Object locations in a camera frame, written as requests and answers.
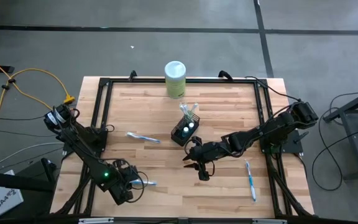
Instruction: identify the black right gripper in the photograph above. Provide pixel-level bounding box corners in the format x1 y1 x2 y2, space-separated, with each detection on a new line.
182 135 232 182

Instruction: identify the blue toothbrush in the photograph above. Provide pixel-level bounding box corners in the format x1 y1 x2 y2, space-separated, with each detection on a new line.
125 131 162 144
130 179 158 187
244 159 258 203

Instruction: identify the black wire caddy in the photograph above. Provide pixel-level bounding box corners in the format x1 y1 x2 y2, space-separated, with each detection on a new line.
170 112 201 147

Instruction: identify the white label strip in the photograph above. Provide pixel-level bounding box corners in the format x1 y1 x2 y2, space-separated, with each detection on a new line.
252 218 287 224
78 217 114 224

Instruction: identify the black equipment case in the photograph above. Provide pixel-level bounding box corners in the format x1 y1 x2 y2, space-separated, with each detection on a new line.
0 157 58 218

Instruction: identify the green wipes canister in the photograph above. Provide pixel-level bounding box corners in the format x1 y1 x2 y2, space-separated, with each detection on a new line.
164 60 187 100

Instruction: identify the grey metal stand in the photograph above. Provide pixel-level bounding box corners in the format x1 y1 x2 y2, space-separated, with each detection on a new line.
323 85 358 182

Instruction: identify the black aluminium table frame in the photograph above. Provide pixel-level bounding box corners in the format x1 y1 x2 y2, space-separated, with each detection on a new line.
50 76 316 219

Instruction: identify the yellow extension cable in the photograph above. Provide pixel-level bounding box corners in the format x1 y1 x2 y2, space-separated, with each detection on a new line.
0 52 76 138

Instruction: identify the white floor cable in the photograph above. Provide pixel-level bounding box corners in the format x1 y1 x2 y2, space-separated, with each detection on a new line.
0 142 65 172

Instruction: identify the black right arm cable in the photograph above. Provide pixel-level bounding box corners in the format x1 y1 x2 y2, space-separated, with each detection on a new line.
230 75 303 103

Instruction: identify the black floor cable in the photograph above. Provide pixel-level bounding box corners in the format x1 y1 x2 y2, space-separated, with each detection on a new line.
311 91 358 192
0 105 77 138

